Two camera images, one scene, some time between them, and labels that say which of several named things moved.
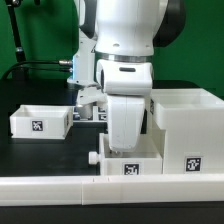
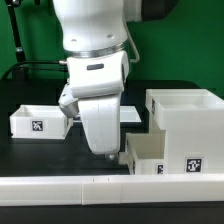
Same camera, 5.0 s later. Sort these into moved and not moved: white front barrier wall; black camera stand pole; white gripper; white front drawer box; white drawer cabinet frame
Moved: white gripper; white front drawer box
Not moved: black camera stand pole; white drawer cabinet frame; white front barrier wall
